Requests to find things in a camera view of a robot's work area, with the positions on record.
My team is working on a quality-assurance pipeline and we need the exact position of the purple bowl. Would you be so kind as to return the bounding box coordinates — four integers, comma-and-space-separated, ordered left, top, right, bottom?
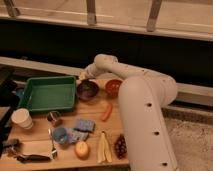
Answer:
77, 80, 99, 101

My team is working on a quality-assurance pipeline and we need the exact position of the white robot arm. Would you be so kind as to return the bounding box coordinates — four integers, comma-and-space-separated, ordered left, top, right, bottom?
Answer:
80, 54, 179, 171

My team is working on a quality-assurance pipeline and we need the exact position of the red bowl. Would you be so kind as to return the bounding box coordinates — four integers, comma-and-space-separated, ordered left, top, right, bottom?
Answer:
105, 79, 122, 98

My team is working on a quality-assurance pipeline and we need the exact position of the green plastic tray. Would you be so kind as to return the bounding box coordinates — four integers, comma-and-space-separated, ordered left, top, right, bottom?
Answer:
18, 76, 76, 113

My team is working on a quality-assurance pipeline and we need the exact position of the orange carrot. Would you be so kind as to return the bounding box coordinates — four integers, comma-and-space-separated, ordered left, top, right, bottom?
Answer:
101, 103, 113, 121

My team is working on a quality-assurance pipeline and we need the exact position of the blue sponge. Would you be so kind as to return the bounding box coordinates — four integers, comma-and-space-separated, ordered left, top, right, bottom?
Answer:
74, 119, 95, 132

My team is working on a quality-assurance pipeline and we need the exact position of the small metal cup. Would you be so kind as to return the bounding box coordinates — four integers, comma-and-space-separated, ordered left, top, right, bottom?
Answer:
47, 111, 62, 126

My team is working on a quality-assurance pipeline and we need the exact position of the light blue cloth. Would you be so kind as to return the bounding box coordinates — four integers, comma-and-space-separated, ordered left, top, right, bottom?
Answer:
66, 128, 89, 144

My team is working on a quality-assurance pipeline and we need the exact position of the blue plastic cup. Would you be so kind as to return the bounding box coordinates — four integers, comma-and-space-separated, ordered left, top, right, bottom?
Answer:
52, 127, 68, 144

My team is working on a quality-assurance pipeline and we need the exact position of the dark grape bunch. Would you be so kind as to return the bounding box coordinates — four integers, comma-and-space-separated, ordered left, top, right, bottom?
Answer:
114, 134, 127, 159

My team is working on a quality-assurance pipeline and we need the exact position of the yellow banana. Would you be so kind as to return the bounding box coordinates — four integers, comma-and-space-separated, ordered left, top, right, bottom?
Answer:
97, 132, 112, 163

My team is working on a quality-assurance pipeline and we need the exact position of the white paper cup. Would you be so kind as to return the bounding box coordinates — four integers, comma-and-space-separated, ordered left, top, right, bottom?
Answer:
11, 108, 33, 129

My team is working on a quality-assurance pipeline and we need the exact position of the black handled tool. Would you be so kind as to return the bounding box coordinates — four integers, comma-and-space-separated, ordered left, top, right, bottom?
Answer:
16, 155, 51, 163

